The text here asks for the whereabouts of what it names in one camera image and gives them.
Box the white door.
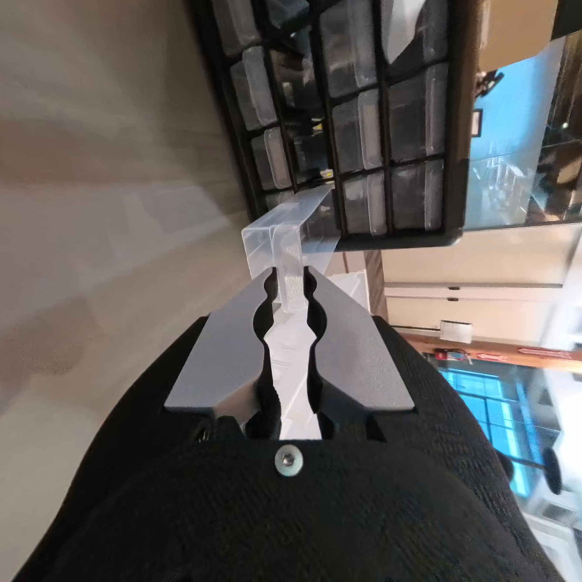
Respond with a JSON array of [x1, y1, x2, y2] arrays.
[[386, 296, 569, 338], [382, 227, 569, 288]]

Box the beige rounded wooden board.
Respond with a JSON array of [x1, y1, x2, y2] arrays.
[[477, 0, 565, 70]]

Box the black drawer cabinet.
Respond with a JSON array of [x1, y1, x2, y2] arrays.
[[191, 0, 474, 253]]

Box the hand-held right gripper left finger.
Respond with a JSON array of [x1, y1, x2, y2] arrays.
[[163, 266, 279, 421]]

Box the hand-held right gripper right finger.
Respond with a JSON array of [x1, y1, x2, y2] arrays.
[[302, 266, 416, 421]]

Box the rows of small clear drawers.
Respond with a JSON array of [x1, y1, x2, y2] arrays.
[[211, 0, 448, 237]]

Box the single clear plastic drawer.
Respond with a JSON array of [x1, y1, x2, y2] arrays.
[[241, 184, 343, 314]]

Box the whiteboard sign stand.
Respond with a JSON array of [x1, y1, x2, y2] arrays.
[[438, 319, 473, 345]]

